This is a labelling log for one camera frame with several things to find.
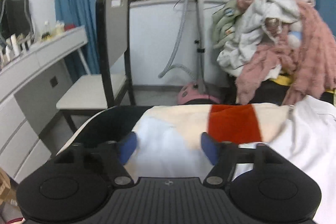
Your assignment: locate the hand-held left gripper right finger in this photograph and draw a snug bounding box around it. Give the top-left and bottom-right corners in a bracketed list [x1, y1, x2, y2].
[201, 132, 286, 186]

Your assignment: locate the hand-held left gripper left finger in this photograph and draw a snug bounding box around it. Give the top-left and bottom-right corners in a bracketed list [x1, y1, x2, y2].
[54, 132, 139, 186]

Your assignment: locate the white shirt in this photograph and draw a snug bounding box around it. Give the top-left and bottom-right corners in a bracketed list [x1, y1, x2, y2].
[125, 95, 336, 224]

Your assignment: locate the red black striped cream blanket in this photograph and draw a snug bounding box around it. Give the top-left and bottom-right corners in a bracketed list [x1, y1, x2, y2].
[56, 104, 296, 159]

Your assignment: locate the yellow cloth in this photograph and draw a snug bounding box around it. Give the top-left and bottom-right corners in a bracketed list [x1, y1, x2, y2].
[272, 75, 298, 87]

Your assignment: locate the pink garment steamer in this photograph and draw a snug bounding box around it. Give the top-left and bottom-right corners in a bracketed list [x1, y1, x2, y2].
[158, 0, 221, 105]

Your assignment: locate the grey dressing table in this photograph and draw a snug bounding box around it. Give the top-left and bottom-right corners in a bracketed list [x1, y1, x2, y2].
[0, 26, 89, 184]

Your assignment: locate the pale green printed garment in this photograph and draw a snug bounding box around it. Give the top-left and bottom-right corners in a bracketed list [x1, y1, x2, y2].
[212, 0, 248, 49]

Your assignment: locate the cardboard box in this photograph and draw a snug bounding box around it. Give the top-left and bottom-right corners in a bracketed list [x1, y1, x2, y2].
[0, 167, 12, 204]

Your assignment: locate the light grey hoodie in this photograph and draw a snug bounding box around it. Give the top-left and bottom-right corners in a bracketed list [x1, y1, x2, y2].
[217, 0, 316, 78]

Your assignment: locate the blue and white plush toy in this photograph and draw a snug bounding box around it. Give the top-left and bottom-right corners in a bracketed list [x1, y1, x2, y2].
[288, 30, 303, 47]

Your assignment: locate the pale yellow jar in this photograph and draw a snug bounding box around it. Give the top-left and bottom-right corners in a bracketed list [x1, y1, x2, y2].
[54, 20, 66, 36]

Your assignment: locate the clear bottle with dark base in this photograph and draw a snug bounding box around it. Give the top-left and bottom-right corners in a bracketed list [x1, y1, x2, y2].
[41, 21, 51, 41]

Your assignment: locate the pink fluffy blanket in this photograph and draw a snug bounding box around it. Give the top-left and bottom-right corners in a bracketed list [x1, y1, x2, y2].
[234, 0, 336, 107]

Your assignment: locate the row of white cosmetic bottles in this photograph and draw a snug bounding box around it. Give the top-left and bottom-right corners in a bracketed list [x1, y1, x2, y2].
[0, 33, 31, 68]

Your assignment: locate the wavy-edged vanity mirror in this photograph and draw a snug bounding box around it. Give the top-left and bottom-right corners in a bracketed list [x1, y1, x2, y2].
[0, 0, 36, 44]

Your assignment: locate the grey chair with black frame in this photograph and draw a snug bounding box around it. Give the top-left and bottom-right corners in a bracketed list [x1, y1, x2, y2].
[56, 0, 136, 133]

